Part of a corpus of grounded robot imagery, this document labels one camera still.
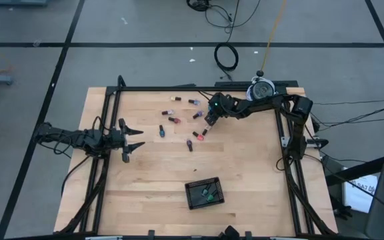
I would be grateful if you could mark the black table clamp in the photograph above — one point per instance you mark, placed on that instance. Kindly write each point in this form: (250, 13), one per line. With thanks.
(248, 235)
(151, 234)

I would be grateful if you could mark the clear pink nail polish bottle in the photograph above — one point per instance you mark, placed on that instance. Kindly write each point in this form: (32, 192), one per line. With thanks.
(207, 129)

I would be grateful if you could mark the small black rounded object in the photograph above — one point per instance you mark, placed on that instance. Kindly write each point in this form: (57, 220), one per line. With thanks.
(232, 232)

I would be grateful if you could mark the dark violet nail polish bottle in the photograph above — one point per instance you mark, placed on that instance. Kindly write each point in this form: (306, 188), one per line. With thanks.
(189, 145)

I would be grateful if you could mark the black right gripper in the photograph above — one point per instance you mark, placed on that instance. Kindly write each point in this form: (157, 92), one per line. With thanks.
(220, 106)

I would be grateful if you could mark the green nail polish bottle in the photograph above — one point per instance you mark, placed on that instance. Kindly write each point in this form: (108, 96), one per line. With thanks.
(210, 197)

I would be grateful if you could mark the teal nail polish bottle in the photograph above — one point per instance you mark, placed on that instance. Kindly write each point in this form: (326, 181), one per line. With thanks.
(206, 191)

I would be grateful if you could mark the white paper sign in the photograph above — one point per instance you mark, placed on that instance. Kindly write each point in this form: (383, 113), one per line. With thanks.
(358, 196)

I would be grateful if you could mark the black aluminium rig frame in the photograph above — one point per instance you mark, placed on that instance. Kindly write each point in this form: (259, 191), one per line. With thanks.
(178, 88)

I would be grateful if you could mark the periwinkle nail polish bottle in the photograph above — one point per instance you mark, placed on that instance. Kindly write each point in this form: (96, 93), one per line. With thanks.
(194, 101)

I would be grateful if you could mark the light blue nail polish bottle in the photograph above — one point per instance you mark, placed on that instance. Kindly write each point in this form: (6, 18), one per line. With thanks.
(209, 107)

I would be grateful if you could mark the black curved bracket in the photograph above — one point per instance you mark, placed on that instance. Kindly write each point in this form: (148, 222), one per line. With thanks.
(121, 81)

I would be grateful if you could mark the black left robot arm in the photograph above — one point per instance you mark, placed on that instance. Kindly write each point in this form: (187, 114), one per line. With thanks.
(78, 138)

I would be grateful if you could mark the dark red nail polish bottle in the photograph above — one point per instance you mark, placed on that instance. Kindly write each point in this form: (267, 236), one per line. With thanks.
(174, 120)

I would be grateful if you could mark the purple nail polish bottle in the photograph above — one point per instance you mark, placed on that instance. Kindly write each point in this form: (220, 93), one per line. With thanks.
(197, 115)

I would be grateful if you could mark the yellow nail polish bottle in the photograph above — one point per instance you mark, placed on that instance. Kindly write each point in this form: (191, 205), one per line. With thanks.
(175, 98)

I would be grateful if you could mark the coral pink nail polish bottle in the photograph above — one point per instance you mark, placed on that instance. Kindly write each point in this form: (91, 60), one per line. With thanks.
(198, 136)

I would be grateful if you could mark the black diagonal beam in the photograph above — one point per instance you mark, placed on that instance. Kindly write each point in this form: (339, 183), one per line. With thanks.
(362, 170)

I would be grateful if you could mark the silver corner bracket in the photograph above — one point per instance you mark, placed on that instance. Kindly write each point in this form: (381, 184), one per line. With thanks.
(284, 141)

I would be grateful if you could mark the pale lavender nail polish bottle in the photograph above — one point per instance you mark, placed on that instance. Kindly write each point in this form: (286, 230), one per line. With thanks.
(167, 112)

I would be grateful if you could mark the black slotted plastic basket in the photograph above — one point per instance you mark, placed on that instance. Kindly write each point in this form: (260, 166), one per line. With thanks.
(192, 200)

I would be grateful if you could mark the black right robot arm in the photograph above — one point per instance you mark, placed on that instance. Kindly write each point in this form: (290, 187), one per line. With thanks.
(255, 105)

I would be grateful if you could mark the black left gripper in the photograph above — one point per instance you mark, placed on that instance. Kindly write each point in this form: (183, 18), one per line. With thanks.
(115, 140)

